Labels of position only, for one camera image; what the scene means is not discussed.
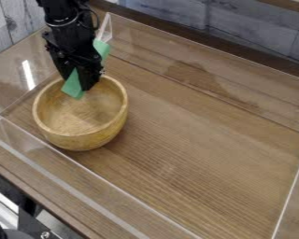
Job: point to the clear acrylic corner bracket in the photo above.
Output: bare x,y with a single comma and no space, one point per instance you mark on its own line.
104,33

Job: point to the wooden bowl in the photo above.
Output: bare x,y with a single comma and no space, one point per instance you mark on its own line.
81,124

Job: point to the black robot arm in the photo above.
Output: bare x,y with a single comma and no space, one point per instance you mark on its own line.
65,6

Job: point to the green rectangular block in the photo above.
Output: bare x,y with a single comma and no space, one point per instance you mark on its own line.
72,86

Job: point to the black metal table bracket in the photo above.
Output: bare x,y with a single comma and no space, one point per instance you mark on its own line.
30,226

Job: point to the clear acrylic tray wall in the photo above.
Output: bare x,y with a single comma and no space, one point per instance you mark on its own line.
203,166

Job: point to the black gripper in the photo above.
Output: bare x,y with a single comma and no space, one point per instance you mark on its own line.
69,45

